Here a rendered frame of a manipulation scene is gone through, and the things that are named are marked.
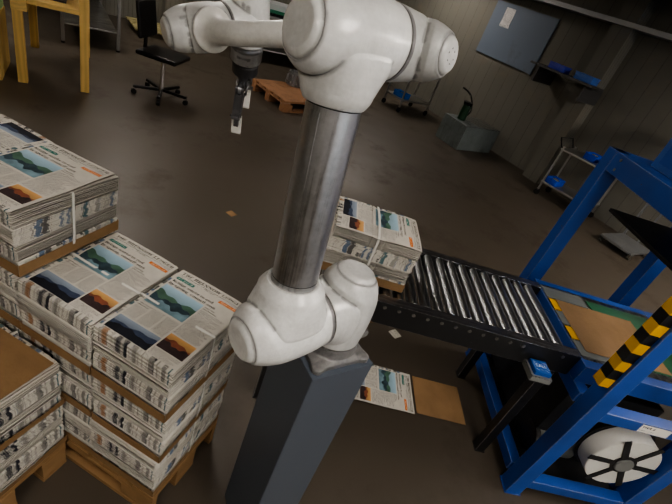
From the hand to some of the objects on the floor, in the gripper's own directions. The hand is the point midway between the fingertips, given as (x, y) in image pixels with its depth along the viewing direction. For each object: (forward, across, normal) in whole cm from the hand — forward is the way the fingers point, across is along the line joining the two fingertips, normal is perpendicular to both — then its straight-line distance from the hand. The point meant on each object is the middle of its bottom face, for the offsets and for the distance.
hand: (240, 116), depth 140 cm
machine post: (+155, -2, +229) cm, 277 cm away
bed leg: (+130, +57, +152) cm, 208 cm away
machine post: (+125, +80, +224) cm, 268 cm away
